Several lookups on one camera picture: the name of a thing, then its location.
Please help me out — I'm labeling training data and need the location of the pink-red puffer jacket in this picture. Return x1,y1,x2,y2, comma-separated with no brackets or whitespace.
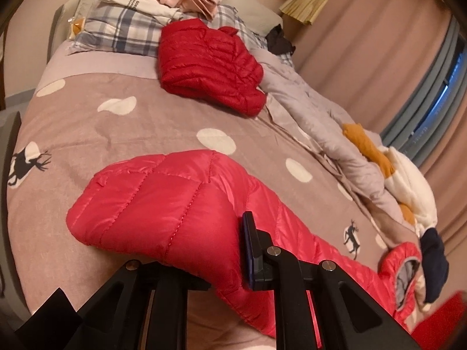
67,150,421,336

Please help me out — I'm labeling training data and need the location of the navy folded garment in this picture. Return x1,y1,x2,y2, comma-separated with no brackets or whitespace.
420,227,449,303

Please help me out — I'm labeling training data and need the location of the brown polka dot duvet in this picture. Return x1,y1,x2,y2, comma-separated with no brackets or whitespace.
6,39,420,350

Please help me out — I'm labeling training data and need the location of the grey crumpled quilt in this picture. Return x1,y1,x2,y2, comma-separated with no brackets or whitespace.
252,48,404,224

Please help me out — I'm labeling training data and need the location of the folded dark red puffer jacket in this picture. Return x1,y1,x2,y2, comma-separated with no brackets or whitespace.
157,18,267,117

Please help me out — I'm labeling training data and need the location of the small black garment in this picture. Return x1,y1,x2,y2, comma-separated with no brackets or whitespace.
265,24,296,55

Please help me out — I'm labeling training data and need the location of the grey plaid pillow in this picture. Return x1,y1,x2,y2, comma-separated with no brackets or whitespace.
69,0,293,67

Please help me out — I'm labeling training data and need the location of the pink curtain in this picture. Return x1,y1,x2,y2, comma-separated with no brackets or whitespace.
291,0,467,256

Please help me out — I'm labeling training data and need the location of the beige pillow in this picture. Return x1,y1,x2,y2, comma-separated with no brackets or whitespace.
222,0,283,37

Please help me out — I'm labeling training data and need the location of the beige pleated lampshade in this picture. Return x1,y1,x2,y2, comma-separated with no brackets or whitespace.
279,0,328,25

